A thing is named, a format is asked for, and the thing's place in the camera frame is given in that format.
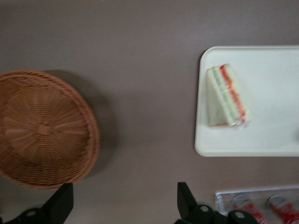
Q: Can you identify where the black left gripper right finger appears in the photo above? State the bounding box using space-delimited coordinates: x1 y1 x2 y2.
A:
174 182 228 224

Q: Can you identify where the red soda can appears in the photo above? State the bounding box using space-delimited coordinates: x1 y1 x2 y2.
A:
231 195 267 224
267 194 299 224

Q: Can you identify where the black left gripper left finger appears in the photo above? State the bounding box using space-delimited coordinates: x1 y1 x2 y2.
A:
17 183 74 224

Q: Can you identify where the white rectangular plastic tray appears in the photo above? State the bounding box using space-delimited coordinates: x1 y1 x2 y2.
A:
194 45 299 157

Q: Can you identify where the clear acrylic storage box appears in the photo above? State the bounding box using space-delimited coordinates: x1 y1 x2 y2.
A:
214 185 299 224

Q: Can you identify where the round brown wicker basket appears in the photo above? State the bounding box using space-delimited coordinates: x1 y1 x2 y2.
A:
0 69 101 191

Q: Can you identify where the plastic-wrapped triangle sandwich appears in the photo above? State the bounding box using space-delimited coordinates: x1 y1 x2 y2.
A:
205 63 253 129

